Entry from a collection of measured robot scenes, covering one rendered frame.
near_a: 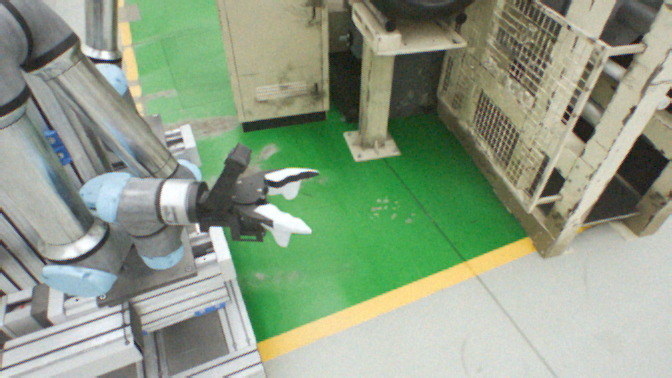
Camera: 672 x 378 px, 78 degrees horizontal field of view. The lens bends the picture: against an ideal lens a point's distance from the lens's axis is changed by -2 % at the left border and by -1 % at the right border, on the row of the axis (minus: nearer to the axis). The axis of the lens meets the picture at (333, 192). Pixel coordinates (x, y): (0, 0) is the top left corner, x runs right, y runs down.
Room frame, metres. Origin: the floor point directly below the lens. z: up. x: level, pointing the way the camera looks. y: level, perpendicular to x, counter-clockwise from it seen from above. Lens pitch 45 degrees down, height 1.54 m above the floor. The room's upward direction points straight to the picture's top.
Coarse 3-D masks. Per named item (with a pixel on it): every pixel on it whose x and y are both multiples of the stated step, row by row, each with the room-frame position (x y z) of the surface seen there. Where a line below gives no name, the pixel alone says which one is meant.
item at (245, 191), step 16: (256, 176) 0.51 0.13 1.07; (192, 192) 0.46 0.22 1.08; (208, 192) 0.49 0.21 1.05; (240, 192) 0.47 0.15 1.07; (256, 192) 0.47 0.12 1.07; (192, 208) 0.44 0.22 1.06; (208, 208) 0.48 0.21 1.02; (224, 208) 0.46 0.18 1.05; (208, 224) 0.45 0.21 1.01; (224, 224) 0.45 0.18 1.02; (240, 224) 0.44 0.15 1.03; (256, 224) 0.44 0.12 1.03; (240, 240) 0.43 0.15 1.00; (256, 240) 0.43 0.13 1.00
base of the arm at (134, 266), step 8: (136, 248) 0.57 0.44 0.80; (128, 256) 0.56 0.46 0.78; (136, 256) 0.56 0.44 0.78; (128, 264) 0.55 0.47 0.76; (136, 264) 0.55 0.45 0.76; (144, 264) 0.56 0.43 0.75; (120, 272) 0.55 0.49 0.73; (128, 272) 0.54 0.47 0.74; (136, 272) 0.54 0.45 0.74; (144, 272) 0.55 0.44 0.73; (152, 272) 0.56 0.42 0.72
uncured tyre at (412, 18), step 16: (368, 0) 1.51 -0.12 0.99; (384, 0) 1.45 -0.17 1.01; (400, 0) 1.46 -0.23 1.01; (416, 0) 1.50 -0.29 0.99; (432, 0) 1.69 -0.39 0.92; (448, 0) 1.51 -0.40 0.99; (464, 0) 1.52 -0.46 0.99; (400, 16) 1.49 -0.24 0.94; (416, 16) 1.48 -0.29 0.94; (432, 16) 1.49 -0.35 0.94; (448, 16) 1.54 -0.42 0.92
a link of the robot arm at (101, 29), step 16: (96, 0) 1.19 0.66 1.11; (112, 0) 1.21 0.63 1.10; (96, 16) 1.18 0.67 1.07; (112, 16) 1.20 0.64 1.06; (96, 32) 1.17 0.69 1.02; (112, 32) 1.20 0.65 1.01; (96, 48) 1.17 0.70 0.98; (112, 48) 1.19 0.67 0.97; (96, 64) 1.14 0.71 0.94; (112, 64) 1.16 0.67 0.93
